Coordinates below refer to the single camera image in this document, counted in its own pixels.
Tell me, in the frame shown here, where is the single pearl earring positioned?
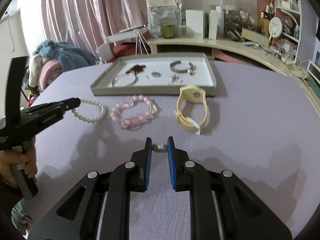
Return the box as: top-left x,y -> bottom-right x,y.
152,144 -> 168,155

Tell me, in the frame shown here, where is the beige curved desk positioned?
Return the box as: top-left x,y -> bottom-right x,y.
148,38 -> 319,113

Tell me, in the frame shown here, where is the clear bag of medicine boxes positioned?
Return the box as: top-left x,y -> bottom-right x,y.
146,0 -> 182,39

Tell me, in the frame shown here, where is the pink curtain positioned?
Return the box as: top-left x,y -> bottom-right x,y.
41,0 -> 190,58

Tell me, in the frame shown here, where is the white pearl bracelet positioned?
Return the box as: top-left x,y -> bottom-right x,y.
71,98 -> 107,125

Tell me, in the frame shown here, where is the white cardboard box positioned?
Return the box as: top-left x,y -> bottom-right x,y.
185,10 -> 204,38

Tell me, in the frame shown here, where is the green glass jar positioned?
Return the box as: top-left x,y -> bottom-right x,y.
162,23 -> 175,38

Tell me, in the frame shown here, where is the pile of blankets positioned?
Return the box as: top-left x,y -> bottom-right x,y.
23,40 -> 96,105

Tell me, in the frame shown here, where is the silver cuff bracelet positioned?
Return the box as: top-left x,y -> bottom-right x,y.
169,60 -> 194,74

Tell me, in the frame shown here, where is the pink white bookshelf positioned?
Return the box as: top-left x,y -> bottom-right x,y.
255,0 -> 318,69

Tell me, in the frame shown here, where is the grey shallow jewelry tray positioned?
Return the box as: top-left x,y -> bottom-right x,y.
90,53 -> 217,96

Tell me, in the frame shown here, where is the pearl drop earrings cluster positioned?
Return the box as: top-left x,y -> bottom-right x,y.
168,74 -> 183,85

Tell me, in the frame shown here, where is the dark red bead bracelet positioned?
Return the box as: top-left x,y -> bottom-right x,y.
125,64 -> 147,76

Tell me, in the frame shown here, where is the white round mirror lamp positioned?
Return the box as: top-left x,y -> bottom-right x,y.
268,17 -> 283,44

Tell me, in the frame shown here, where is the white lotion bottle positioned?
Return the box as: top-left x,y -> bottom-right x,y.
209,5 -> 224,40

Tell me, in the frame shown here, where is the pink bead bracelet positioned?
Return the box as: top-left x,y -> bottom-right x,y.
110,94 -> 160,131

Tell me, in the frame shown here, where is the beige strap watch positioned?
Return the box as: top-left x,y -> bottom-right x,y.
174,85 -> 208,135

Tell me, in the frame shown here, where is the thin silver bangle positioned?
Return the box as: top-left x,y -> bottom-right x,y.
111,73 -> 138,87

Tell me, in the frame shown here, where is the person's left hand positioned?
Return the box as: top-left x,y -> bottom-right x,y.
0,137 -> 37,186

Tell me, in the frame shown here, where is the purple table mat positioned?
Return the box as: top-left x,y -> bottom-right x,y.
25,61 -> 319,239

